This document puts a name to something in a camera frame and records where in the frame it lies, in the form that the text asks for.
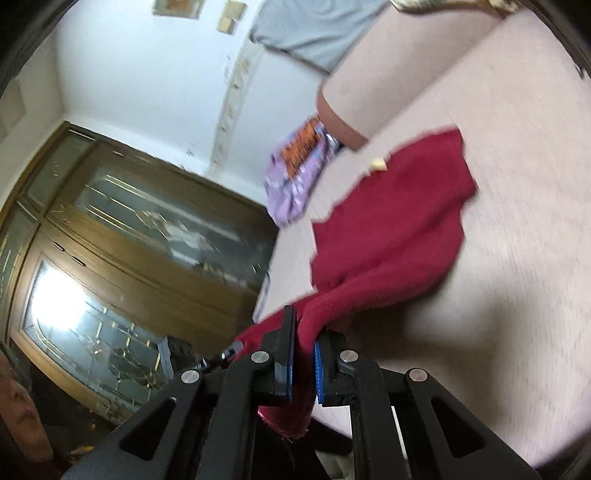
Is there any red knit sweater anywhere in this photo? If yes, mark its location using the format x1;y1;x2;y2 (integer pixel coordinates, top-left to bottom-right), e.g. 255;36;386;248
257;128;477;440

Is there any pink rolled quilt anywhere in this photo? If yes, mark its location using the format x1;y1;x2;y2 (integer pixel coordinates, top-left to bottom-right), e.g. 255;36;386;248
317;6;502;151

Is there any orange black patterned cloth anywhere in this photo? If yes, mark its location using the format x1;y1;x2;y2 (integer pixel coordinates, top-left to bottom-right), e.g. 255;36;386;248
280;116;321;180

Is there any purple floral cloth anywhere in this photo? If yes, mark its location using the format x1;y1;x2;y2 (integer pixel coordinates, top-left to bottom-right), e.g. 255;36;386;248
264;120;342;228

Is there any person's left hand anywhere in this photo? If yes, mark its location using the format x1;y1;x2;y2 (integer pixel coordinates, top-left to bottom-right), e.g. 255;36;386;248
1;353;53;463

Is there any yellow neck label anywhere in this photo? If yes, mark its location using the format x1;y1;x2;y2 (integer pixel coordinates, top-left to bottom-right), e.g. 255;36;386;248
369;158;388;172

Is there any beige floral blanket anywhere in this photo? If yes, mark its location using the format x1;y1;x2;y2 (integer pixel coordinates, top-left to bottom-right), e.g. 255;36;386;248
390;0;520;16

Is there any wooden glass-door wardrobe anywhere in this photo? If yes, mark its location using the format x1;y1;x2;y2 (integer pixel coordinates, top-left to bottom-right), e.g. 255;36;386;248
1;122;277;424

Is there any grey pillow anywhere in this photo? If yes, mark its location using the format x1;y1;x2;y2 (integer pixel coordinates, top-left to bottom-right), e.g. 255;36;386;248
249;0;389;72

